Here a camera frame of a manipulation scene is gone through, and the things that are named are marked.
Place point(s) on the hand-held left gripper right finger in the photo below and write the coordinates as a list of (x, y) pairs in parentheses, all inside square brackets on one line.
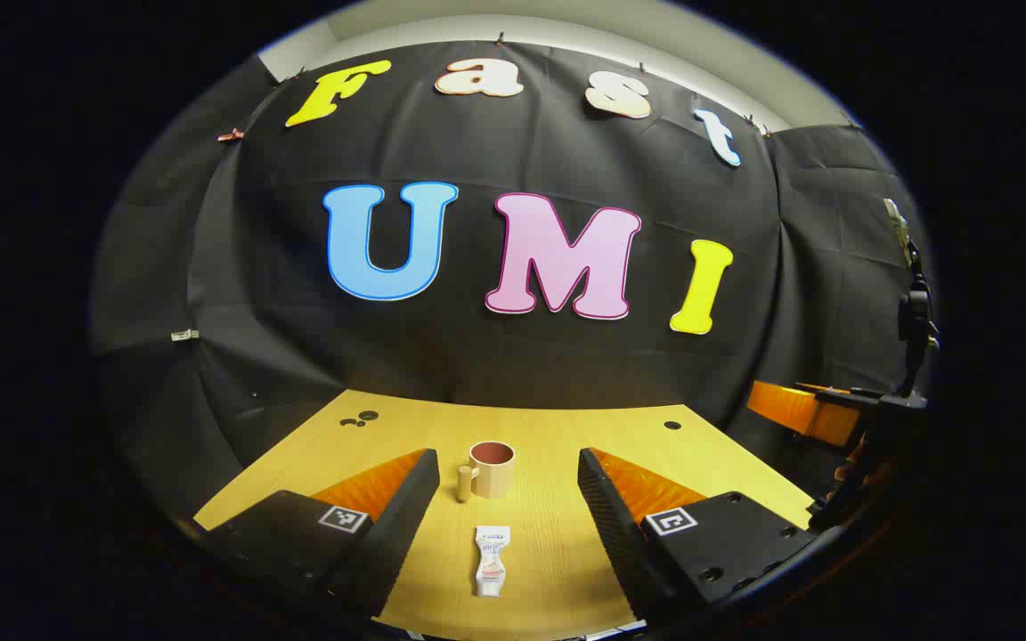
[(620, 534)]

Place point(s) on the black backdrop cloth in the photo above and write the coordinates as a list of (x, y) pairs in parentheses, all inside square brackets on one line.
[(477, 356)]

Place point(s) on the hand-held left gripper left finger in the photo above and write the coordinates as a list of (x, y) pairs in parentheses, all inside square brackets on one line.
[(388, 534)]

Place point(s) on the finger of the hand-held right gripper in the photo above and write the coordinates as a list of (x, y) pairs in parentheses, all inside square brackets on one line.
[(798, 409)]

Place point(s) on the white cloth clip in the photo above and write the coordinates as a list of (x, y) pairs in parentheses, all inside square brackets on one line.
[(184, 335)]

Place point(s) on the white toothpaste tube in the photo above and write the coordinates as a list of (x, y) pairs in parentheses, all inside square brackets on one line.
[(492, 561)]

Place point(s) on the red cloth clip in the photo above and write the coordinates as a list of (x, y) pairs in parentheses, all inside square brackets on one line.
[(230, 135)]

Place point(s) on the wooden desktop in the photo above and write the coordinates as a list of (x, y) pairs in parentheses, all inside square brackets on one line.
[(549, 534)]

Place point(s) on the beige cup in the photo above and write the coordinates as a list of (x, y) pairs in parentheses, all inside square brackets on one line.
[(495, 481)]

